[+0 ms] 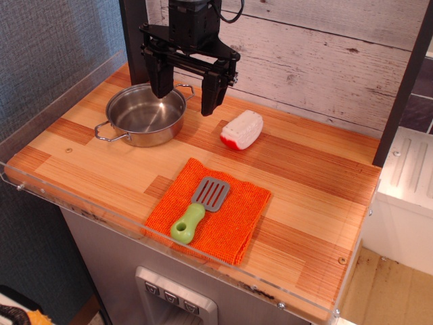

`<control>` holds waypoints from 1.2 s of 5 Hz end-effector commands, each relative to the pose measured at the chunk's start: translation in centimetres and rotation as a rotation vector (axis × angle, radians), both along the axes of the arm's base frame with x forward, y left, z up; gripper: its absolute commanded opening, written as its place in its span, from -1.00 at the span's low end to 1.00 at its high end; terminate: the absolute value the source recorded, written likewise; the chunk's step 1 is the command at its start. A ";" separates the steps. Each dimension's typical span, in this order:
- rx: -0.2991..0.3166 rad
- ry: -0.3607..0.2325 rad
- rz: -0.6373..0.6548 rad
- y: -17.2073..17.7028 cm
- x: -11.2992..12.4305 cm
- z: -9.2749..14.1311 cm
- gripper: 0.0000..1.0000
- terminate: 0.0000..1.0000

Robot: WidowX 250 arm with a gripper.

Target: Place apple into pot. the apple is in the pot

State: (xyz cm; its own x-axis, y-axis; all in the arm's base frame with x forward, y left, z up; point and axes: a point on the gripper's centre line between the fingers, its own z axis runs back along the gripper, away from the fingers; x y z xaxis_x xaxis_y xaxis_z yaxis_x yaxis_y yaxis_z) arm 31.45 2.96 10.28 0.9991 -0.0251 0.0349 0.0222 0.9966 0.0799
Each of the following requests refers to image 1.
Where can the silver dispenser panel with buttons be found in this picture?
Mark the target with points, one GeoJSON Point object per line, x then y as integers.
{"type": "Point", "coordinates": [167, 302]}

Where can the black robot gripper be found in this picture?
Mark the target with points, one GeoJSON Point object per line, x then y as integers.
{"type": "Point", "coordinates": [191, 42]}

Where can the white cabinet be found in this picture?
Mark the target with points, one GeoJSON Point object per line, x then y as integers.
{"type": "Point", "coordinates": [399, 223]}

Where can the stainless steel pot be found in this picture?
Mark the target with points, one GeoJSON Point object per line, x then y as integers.
{"type": "Point", "coordinates": [139, 118]}

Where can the white red apple slice toy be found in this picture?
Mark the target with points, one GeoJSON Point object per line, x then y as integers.
{"type": "Point", "coordinates": [242, 131]}

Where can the grey spatula green handle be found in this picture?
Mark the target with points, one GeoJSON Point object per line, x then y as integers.
{"type": "Point", "coordinates": [209, 196]}

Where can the dark left frame post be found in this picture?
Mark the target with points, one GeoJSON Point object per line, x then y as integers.
{"type": "Point", "coordinates": [134, 14]}

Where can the dark vertical frame post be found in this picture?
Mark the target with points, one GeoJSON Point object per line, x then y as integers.
{"type": "Point", "coordinates": [412, 70]}

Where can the clear acrylic table guard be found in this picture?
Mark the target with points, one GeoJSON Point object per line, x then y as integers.
{"type": "Point", "coordinates": [321, 180]}

